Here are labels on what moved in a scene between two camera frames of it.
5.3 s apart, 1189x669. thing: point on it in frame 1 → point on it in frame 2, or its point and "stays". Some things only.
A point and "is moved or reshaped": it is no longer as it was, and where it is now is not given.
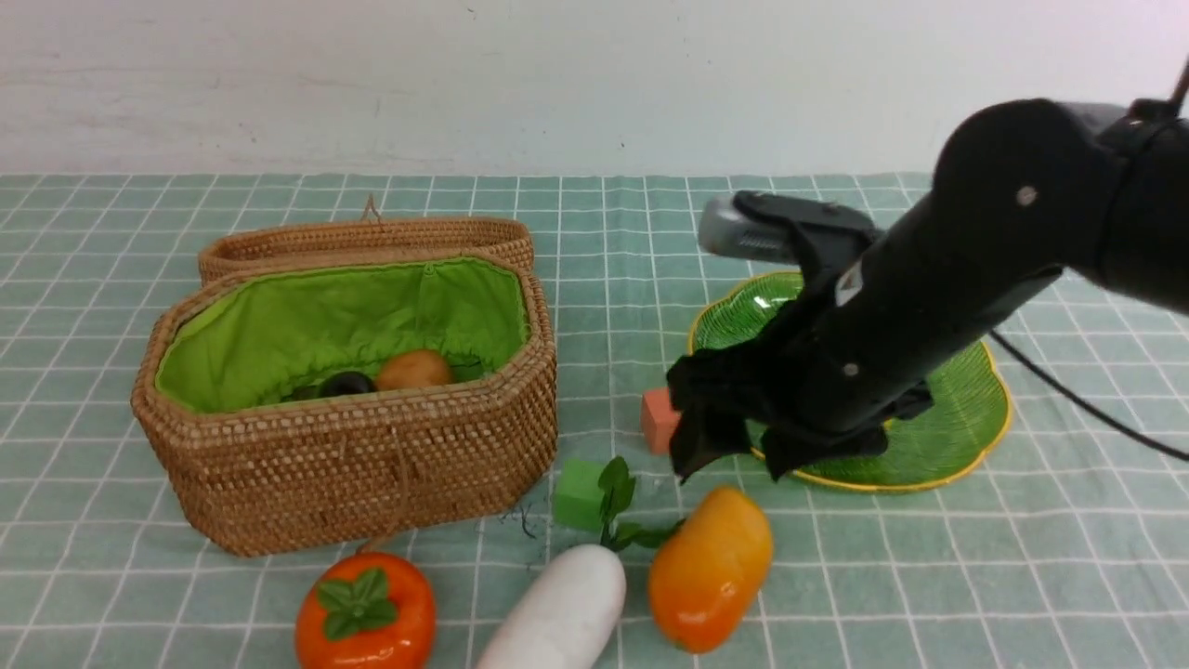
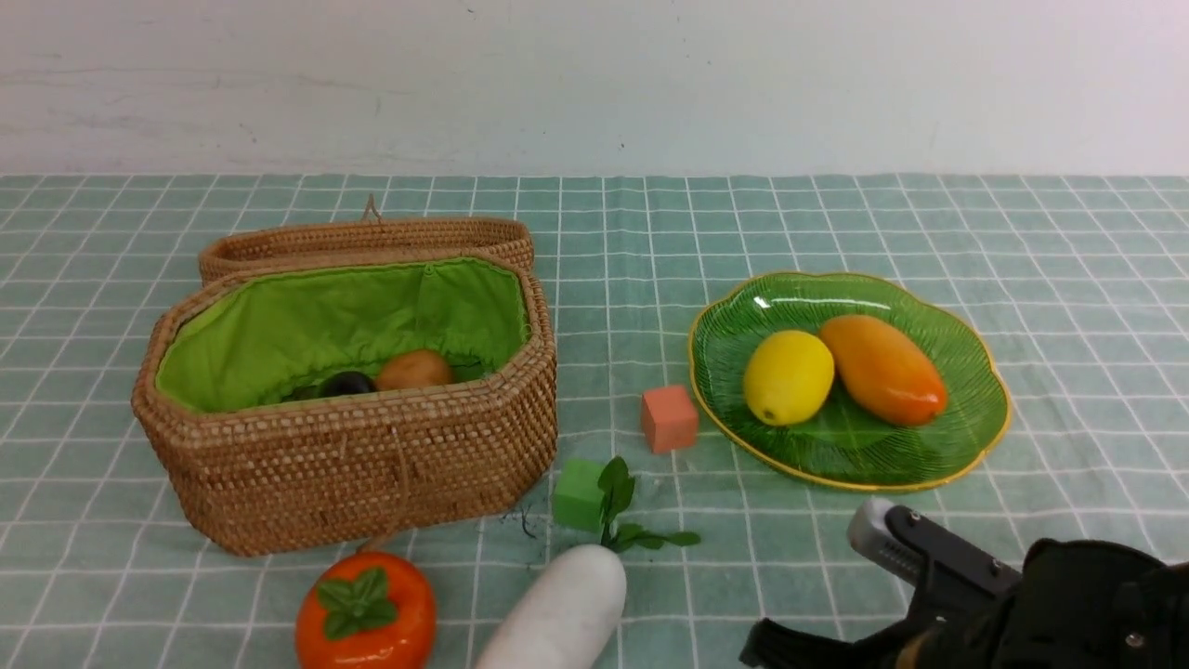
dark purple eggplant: (346, 382) stays
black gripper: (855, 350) → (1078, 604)
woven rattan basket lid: (369, 235) stays
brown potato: (414, 368) stays
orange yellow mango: (708, 569) is moved or reshaped
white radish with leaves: (566, 618) stays
